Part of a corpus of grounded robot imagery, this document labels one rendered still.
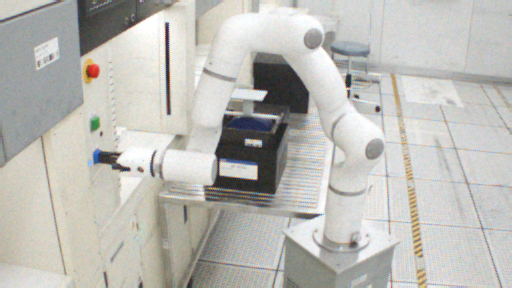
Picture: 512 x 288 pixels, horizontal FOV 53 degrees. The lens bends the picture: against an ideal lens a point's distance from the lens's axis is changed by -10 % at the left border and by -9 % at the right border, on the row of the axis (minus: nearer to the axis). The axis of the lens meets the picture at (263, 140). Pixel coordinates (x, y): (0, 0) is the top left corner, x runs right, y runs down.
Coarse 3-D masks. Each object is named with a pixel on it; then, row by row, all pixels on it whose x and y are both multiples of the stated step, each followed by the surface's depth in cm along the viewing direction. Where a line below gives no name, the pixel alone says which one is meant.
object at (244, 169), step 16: (288, 128) 218; (224, 160) 200; (240, 160) 199; (256, 160) 198; (272, 160) 196; (224, 176) 203; (240, 176) 201; (256, 176) 200; (272, 176) 199; (256, 192) 203; (272, 192) 202
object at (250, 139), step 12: (240, 96) 201; (252, 96) 201; (264, 96) 203; (252, 108) 206; (276, 120) 204; (228, 132) 200; (240, 132) 199; (252, 132) 198; (264, 132) 197; (276, 132) 209; (228, 144) 202; (240, 144) 201; (252, 144) 200; (264, 144) 199; (276, 144) 213
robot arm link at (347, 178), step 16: (336, 128) 160; (352, 128) 155; (368, 128) 153; (336, 144) 163; (352, 144) 153; (368, 144) 151; (384, 144) 154; (352, 160) 155; (368, 160) 154; (336, 176) 164; (352, 176) 161; (336, 192) 166; (352, 192) 164
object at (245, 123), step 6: (234, 120) 209; (240, 120) 209; (246, 120) 208; (252, 120) 208; (228, 126) 211; (234, 126) 210; (240, 126) 210; (246, 126) 209; (252, 126) 209; (258, 126) 208; (264, 126) 208
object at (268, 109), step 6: (228, 102) 259; (234, 102) 259; (240, 102) 260; (228, 108) 252; (234, 108) 253; (240, 108) 252; (258, 108) 253; (264, 108) 253; (270, 108) 253; (276, 108) 253; (282, 108) 254; (288, 108) 254; (270, 114) 246; (288, 114) 254; (270, 120) 240; (282, 120) 241; (288, 120) 256
